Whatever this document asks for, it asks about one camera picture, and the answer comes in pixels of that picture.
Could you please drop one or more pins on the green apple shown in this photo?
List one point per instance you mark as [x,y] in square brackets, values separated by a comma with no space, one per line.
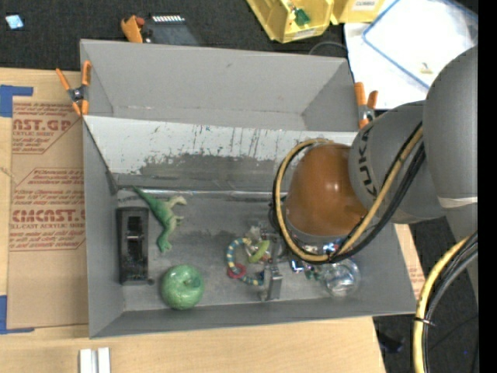
[181,288]

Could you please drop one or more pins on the green toy dinosaur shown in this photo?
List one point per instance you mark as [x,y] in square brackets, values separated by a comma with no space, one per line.
[165,216]

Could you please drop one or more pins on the brown cardboard board, red print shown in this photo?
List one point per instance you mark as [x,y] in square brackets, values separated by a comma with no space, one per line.
[46,286]

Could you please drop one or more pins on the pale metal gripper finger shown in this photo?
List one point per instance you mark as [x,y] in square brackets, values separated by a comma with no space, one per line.
[273,286]
[272,241]

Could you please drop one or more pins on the grey metal bin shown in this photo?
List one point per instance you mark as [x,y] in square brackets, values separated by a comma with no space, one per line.
[217,91]

